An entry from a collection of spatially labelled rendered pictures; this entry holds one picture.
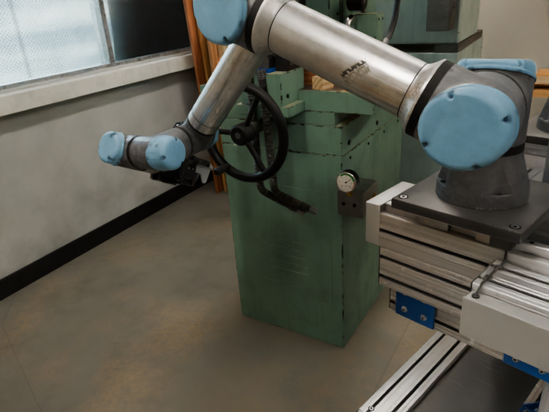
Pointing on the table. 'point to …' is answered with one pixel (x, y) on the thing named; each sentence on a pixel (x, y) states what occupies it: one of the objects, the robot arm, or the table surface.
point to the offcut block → (321, 83)
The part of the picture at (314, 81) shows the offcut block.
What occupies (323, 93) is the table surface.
